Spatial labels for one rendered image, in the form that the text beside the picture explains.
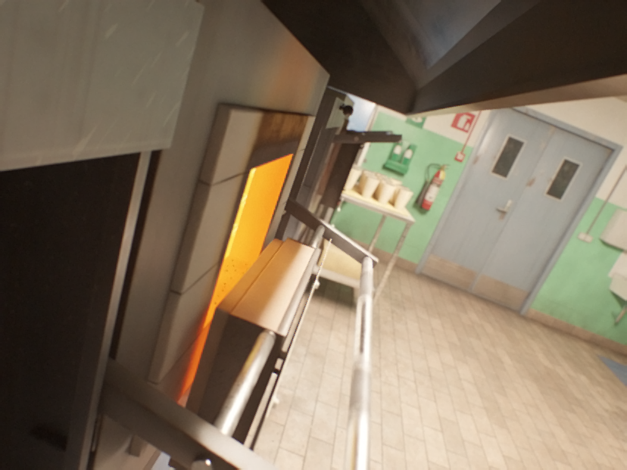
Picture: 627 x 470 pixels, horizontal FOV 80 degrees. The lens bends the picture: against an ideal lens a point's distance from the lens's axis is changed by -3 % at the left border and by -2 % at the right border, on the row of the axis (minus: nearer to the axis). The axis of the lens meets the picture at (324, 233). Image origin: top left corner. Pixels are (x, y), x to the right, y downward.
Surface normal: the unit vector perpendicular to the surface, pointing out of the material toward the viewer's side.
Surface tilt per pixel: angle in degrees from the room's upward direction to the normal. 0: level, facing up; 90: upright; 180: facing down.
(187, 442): 90
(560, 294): 90
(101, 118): 90
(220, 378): 90
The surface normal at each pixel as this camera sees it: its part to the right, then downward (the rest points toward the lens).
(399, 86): -0.12, 0.27
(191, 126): 0.93, 0.37
